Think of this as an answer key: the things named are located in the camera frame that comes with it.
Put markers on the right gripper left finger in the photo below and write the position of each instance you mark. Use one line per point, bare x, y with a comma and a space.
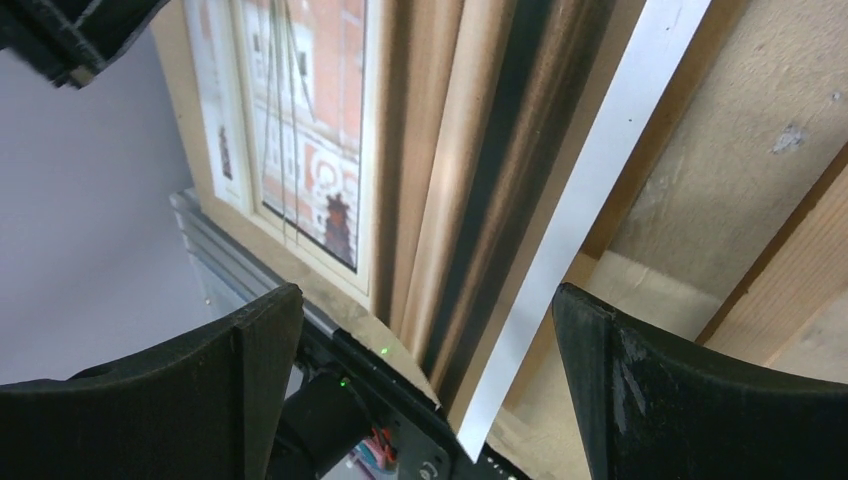
202, 405

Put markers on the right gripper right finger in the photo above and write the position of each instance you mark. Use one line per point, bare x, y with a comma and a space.
652, 405

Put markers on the brown backing board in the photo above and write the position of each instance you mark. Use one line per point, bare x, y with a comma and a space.
536, 428

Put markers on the wooden picture frame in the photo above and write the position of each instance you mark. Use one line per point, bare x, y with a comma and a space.
797, 276

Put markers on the plant photo print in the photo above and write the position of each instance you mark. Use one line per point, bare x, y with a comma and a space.
636, 93

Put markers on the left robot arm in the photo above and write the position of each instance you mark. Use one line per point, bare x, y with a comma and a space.
71, 42

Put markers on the aluminium rail frame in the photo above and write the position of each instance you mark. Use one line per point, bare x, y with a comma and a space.
229, 275

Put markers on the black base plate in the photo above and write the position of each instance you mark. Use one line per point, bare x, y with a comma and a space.
352, 405

